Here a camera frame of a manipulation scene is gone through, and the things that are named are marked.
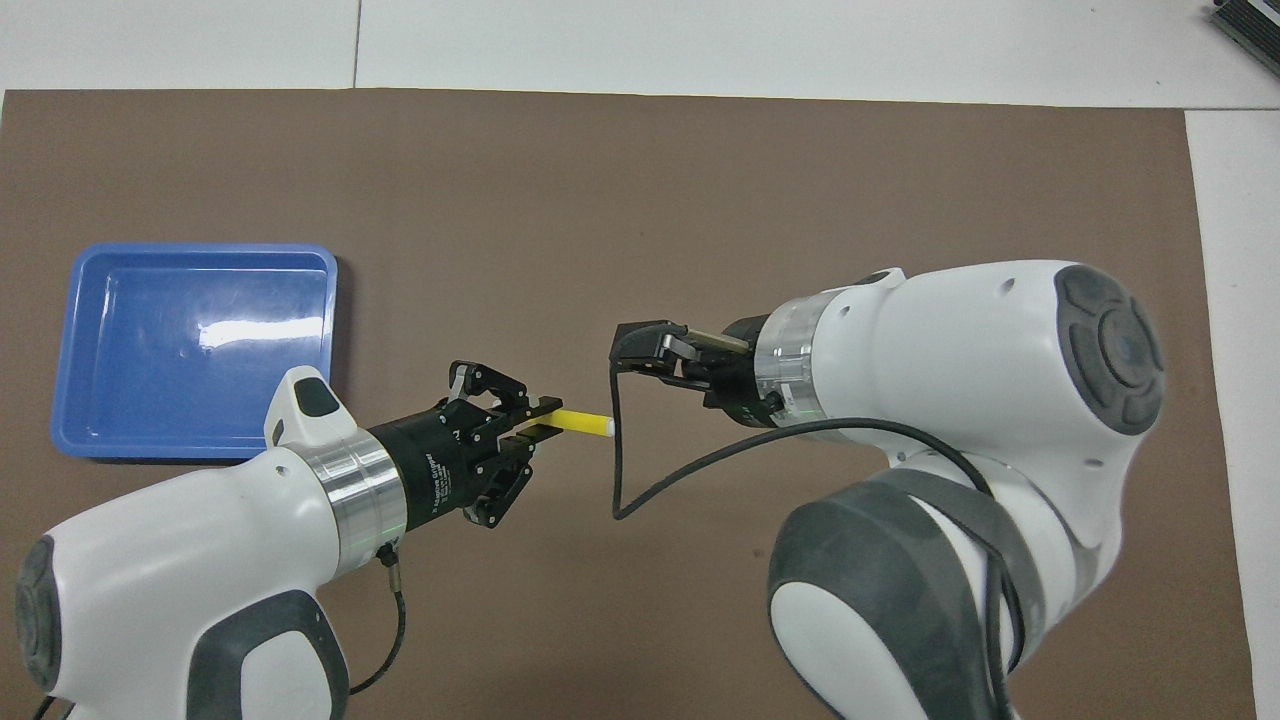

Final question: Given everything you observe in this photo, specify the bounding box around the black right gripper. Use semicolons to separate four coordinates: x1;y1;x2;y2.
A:
610;315;791;429

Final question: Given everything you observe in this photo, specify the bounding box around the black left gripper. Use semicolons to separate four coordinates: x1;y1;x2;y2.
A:
368;360;561;529

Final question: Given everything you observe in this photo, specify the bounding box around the yellow pen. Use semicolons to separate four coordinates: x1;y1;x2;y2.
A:
540;408;613;437

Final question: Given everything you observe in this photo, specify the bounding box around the blue plastic tray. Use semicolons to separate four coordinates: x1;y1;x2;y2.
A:
50;242;339;461

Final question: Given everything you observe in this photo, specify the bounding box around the brown table mat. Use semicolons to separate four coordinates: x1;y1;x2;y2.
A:
0;88;1259;720

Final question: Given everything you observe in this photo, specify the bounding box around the grey ridged device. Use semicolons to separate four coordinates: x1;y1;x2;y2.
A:
1208;0;1280;56

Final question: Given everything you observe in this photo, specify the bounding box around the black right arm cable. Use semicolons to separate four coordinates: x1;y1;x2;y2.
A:
608;355;1031;701

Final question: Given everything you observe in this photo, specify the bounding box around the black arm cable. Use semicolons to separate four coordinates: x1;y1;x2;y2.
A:
345;545;409;696
608;355;1031;701

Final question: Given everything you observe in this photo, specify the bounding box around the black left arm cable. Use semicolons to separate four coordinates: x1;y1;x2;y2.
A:
345;545;409;696

